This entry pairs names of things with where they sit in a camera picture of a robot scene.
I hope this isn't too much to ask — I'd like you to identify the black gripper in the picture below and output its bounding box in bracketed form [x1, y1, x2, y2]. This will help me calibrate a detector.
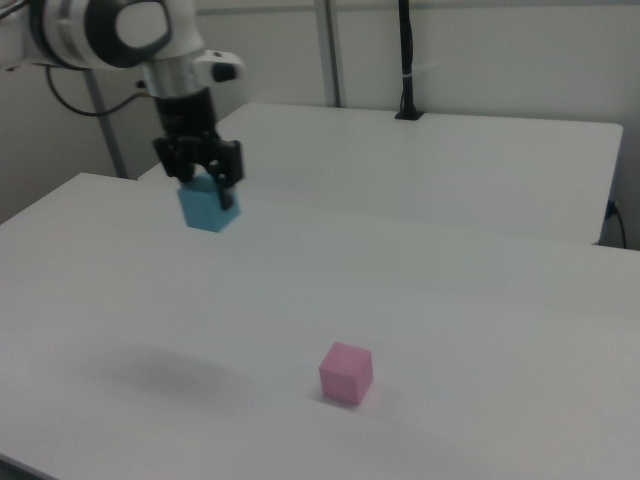
[151, 88, 247, 211]

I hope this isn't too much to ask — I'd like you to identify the blue cube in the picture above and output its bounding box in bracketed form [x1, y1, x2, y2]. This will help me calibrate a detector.
[177, 172, 243, 235]

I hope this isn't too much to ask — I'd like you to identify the pink cube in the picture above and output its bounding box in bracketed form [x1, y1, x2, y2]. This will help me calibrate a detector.
[318, 341, 375, 405]

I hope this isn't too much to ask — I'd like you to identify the white side table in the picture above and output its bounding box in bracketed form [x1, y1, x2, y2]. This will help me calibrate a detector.
[137, 102, 625, 247]

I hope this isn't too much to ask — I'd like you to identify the black pole with clamp base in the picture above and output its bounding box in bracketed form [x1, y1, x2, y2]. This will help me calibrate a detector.
[393, 0, 427, 121]

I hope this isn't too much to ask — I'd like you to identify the grey metal post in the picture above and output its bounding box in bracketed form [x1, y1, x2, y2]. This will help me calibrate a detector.
[313, 0, 347, 108]
[83, 69, 128, 179]

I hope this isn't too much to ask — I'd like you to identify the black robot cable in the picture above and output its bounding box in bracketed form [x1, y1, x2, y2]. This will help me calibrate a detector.
[46, 65, 153, 117]

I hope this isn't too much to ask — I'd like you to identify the white cable tie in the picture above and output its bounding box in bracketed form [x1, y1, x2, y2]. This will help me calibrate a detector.
[399, 61, 442, 82]

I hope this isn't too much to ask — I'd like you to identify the black power cable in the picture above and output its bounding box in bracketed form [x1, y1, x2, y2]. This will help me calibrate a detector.
[605, 199, 630, 249]

